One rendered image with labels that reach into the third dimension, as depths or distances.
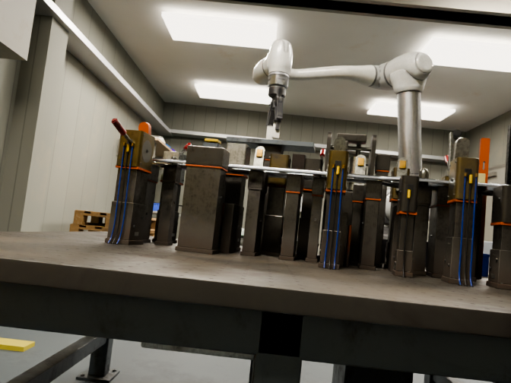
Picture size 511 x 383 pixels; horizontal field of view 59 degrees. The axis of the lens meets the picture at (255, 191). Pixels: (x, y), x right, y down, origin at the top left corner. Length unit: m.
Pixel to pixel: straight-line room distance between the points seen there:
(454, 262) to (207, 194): 0.73
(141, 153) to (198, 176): 0.20
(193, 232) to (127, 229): 0.21
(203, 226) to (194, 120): 7.16
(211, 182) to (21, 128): 2.80
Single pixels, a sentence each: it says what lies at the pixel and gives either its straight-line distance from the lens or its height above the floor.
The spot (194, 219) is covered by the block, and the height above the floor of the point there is 0.80.
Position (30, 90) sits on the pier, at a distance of 4.09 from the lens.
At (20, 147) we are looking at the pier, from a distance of 4.02.
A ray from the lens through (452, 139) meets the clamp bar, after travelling 1.78.
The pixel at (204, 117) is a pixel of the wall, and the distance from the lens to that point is 8.50.
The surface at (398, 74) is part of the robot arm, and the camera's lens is 2.13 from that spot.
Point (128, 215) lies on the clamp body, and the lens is 1.45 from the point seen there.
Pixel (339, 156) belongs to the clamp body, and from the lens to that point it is 1.35.
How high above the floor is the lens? 0.79
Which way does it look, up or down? 5 degrees up
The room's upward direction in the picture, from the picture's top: 6 degrees clockwise
